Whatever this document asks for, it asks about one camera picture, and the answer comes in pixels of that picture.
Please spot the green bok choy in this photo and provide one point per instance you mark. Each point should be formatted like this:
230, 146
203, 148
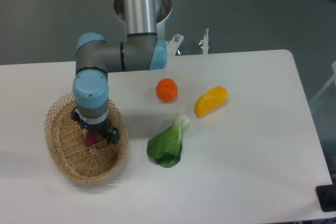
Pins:
166, 147

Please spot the white clamp post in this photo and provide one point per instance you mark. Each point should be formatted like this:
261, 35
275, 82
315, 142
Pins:
204, 44

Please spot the black device at table corner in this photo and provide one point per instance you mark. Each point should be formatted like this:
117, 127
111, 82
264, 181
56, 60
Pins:
326, 197

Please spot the orange mandarin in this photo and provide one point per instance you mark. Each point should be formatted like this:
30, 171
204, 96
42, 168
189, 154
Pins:
166, 90

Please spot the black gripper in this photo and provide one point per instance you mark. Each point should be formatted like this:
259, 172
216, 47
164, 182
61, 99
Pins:
97, 127

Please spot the woven wicker basket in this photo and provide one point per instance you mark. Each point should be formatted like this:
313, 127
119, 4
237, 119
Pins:
66, 144

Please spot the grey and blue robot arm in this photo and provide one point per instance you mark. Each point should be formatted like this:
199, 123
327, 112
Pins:
95, 59

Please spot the yellow mango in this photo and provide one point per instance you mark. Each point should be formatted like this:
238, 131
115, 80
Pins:
210, 101

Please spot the purple sweet potato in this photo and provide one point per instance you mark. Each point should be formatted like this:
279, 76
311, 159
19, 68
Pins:
91, 138

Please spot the white metal base frame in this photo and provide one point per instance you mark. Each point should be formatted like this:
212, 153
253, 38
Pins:
173, 45

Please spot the white frame at right edge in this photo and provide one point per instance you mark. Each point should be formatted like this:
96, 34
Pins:
323, 93

